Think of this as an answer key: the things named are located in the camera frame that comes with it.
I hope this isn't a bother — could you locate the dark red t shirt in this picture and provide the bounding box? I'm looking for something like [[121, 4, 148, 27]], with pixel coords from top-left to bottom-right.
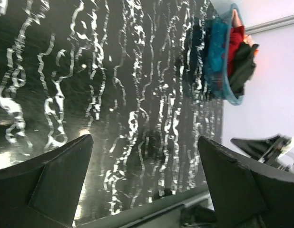
[[227, 26, 245, 76]]

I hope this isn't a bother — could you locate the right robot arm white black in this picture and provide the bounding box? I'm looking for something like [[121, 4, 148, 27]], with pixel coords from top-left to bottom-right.
[[230, 134, 294, 174]]

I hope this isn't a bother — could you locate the light pink t shirt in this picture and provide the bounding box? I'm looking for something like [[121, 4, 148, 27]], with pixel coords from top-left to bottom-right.
[[232, 9, 243, 28]]

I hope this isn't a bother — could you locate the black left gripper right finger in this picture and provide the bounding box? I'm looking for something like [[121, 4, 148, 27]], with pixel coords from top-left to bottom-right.
[[198, 136, 294, 228]]

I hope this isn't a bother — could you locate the aluminium frame post right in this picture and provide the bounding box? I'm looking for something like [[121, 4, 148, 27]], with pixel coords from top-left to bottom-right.
[[246, 15, 294, 34]]

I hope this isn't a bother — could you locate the teal plastic laundry basket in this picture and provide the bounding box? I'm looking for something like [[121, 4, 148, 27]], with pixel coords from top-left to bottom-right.
[[184, 3, 244, 106]]

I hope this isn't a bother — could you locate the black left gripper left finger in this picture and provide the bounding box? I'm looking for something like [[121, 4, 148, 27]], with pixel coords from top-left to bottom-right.
[[0, 134, 94, 228]]

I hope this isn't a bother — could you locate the blue t shirt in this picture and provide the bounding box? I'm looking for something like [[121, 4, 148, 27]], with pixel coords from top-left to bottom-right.
[[205, 20, 229, 99]]

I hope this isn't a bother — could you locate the black t shirt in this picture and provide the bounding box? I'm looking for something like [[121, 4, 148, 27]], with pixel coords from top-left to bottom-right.
[[229, 42, 259, 99]]

